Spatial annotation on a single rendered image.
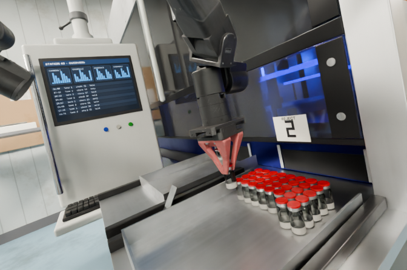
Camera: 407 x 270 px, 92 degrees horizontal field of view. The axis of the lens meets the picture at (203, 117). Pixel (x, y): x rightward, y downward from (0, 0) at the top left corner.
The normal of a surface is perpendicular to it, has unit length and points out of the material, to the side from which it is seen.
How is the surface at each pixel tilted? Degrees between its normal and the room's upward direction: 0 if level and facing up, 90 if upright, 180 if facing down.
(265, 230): 0
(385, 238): 0
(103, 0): 90
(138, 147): 90
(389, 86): 90
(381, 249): 0
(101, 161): 90
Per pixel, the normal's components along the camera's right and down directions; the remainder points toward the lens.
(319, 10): -0.83, 0.20
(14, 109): 0.59, -0.10
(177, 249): -0.21, -0.98
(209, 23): 0.67, 0.36
